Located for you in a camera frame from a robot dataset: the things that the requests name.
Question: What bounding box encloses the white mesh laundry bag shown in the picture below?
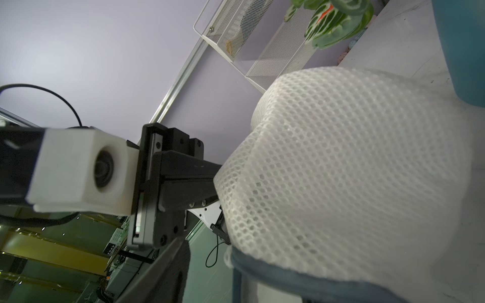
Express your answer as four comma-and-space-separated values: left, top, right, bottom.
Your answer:
214, 67, 472, 302

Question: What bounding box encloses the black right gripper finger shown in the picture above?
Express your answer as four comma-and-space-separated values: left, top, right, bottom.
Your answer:
116, 237, 191, 303

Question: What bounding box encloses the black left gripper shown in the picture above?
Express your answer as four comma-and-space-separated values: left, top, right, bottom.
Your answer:
127, 123, 221, 251

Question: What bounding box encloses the teal vase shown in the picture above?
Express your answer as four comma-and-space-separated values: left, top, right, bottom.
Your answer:
432, 0, 484, 107

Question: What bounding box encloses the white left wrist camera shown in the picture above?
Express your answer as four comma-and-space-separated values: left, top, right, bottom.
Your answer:
25, 128, 138, 216

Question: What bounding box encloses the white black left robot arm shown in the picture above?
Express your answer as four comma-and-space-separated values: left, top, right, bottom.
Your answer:
1, 123, 220, 250

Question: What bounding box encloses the white mesh upper wall shelf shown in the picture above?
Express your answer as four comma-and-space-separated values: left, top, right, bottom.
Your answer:
193, 0, 273, 63

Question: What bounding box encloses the green artificial plant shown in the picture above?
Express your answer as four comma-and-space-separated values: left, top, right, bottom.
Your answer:
284, 0, 375, 50

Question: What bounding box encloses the white mesh wall shelf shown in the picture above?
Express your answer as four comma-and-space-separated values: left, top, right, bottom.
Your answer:
193, 0, 273, 63
246, 9, 315, 93

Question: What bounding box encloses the aluminium frame rail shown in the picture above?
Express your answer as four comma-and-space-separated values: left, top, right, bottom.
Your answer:
150, 38, 208, 123

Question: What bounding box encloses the white mesh lower wall shelf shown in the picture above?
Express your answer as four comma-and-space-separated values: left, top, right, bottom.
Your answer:
246, 9, 315, 93

